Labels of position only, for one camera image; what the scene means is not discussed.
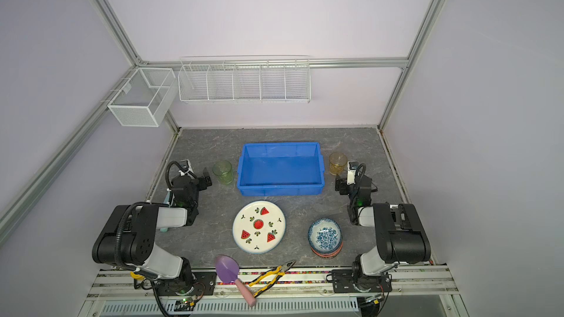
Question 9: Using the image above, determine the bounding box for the watermelon pattern white plate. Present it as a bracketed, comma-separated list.
[232, 200, 286, 254]

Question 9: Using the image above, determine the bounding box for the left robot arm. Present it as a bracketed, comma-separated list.
[92, 159, 212, 295]

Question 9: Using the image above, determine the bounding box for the long white wire basket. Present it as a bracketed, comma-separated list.
[178, 56, 311, 104]

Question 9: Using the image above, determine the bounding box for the blue floral ceramic bowl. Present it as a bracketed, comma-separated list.
[308, 218, 342, 252]

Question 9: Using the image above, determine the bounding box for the teal spatula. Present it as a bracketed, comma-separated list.
[157, 191, 172, 233]

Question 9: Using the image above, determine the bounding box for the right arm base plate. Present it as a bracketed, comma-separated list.
[329, 269, 392, 294]

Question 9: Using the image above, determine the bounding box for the green glass cup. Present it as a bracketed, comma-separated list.
[212, 160, 234, 185]

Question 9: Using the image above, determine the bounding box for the white vented cable duct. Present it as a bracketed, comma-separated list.
[99, 296, 360, 316]

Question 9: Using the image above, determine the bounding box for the purple scoop pink handle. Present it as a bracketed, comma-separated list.
[214, 255, 256, 308]

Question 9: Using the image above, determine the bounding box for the green circuit board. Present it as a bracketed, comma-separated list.
[174, 299, 195, 312]

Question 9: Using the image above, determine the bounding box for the red rimmed bowl underneath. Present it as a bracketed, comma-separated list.
[311, 242, 344, 258]

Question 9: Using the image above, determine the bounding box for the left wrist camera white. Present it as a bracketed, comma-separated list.
[179, 159, 193, 174]

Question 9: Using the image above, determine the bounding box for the blue plastic bin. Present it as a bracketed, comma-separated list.
[236, 142, 325, 197]

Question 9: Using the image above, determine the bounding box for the amber glass cup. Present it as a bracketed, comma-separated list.
[329, 152, 348, 176]

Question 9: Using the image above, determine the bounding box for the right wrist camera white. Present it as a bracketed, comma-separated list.
[347, 161, 359, 185]

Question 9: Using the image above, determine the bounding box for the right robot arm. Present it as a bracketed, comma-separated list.
[335, 161, 431, 293]

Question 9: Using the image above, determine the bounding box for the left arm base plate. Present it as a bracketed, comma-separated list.
[155, 271, 217, 297]

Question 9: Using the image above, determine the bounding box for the small white mesh basket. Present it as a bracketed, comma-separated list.
[108, 68, 179, 127]

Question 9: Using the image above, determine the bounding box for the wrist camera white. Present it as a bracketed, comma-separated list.
[347, 161, 359, 185]
[179, 159, 193, 174]

